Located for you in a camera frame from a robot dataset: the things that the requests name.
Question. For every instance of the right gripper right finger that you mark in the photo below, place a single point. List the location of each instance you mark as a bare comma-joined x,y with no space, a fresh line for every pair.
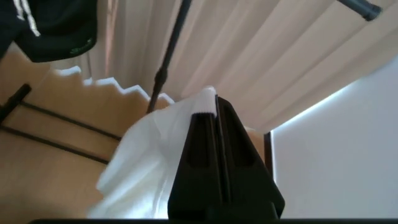
255,186

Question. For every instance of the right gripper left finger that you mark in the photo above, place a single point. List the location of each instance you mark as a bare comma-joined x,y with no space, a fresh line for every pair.
196,186

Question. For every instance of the white garment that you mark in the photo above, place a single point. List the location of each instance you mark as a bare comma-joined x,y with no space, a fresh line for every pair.
143,155

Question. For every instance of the black shorts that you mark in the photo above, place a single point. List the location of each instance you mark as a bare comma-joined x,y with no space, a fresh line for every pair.
62,31

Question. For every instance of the black clothes rack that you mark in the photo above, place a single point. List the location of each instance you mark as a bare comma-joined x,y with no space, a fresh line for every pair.
169,49

